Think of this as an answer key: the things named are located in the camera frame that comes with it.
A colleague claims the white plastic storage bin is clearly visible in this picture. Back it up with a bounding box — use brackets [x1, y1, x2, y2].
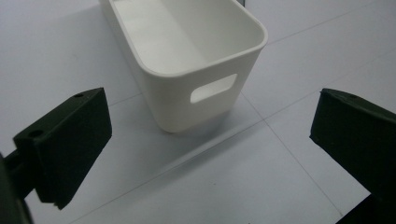
[98, 0, 269, 134]

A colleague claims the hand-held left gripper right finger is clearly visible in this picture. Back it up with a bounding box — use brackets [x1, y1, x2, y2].
[309, 88, 396, 201]

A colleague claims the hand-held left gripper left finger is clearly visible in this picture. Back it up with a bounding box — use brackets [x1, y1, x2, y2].
[12, 87, 113, 211]

